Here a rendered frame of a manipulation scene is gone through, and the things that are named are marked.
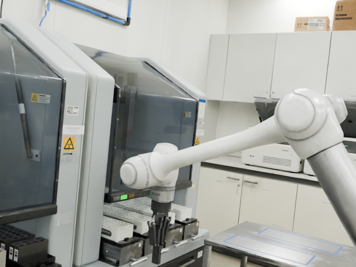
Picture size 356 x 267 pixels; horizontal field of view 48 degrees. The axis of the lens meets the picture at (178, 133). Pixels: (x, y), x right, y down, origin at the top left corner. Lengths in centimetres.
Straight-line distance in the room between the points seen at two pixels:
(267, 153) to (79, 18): 199
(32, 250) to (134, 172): 40
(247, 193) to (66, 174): 264
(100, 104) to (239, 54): 291
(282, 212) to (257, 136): 249
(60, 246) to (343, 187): 93
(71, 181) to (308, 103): 83
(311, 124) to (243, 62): 322
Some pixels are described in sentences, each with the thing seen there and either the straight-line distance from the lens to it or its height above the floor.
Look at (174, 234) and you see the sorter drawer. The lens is 188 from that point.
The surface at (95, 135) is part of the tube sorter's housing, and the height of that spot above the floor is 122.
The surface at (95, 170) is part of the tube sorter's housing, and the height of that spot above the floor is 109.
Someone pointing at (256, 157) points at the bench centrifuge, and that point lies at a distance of 380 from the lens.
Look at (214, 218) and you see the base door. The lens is 404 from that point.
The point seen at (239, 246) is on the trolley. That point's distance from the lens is 171.
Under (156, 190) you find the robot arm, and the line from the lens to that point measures 147.
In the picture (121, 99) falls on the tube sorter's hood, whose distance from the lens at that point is 156.
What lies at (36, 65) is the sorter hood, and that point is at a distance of 138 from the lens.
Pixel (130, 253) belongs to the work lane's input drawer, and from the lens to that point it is 164.
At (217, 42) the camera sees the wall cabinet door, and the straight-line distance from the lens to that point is 439.
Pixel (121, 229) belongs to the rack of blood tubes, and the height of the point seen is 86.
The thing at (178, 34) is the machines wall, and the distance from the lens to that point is 390.
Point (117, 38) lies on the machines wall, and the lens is 322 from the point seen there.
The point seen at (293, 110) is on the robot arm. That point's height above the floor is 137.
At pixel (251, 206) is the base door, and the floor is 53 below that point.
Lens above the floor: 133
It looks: 3 degrees down
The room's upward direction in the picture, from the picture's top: 6 degrees clockwise
